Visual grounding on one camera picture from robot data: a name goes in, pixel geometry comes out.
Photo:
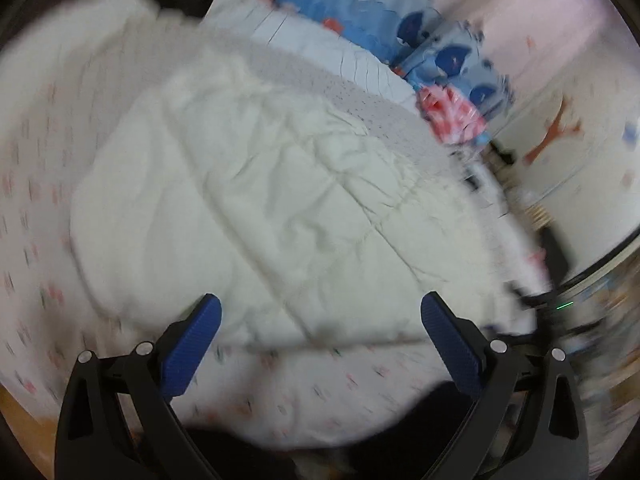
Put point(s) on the white quilted comforter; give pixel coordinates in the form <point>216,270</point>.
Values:
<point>307,228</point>

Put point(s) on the cherry print bed sheet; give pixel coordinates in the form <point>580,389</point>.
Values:
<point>60,101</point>

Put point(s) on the pink checkered cloth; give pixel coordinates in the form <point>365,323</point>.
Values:
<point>454,119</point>

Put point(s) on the white striped bedding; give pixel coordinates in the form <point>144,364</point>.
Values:
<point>294,34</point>

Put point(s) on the orange tree wall sticker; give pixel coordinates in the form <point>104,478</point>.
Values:
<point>555,130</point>

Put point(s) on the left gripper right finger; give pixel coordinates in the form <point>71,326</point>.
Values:
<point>526,420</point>

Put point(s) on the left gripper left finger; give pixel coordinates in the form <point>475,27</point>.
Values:
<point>116,421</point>

